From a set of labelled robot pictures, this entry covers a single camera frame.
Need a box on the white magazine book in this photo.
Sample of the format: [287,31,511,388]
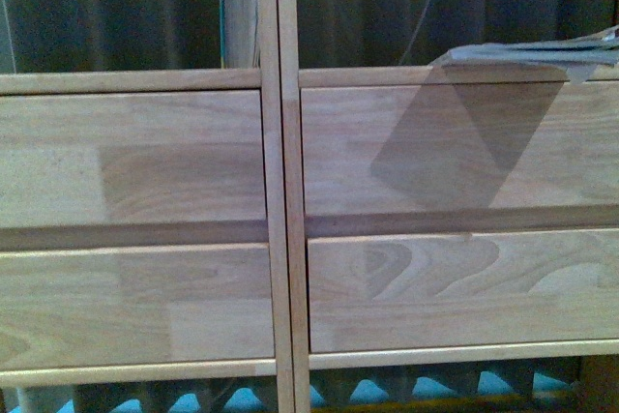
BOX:
[430,25,618,84]

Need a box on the left wooden shelf unit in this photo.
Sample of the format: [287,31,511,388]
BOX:
[1,0,295,412]

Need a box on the wooden shelf unit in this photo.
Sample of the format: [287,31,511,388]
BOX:
[1,0,295,412]
[278,0,618,412]

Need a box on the right wooden shelf unit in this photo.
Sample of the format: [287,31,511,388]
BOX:
[278,0,618,412]

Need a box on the upper right wooden drawer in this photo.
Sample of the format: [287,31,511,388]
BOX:
[301,82,618,216]

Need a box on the wooden drawer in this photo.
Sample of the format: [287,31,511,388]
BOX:
[1,244,275,370]
[308,229,618,353]
[1,91,265,228]
[301,82,618,216]

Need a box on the lower right wooden drawer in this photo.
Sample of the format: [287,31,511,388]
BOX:
[308,229,618,353]

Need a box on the upper left wooden drawer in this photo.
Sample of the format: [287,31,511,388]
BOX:
[1,91,265,228]

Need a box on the lower left wooden drawer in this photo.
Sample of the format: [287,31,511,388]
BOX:
[1,244,275,370]

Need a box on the dark green curtain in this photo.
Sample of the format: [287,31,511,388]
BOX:
[1,0,618,74]

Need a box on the thin grey cable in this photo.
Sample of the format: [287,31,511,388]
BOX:
[399,0,449,68]

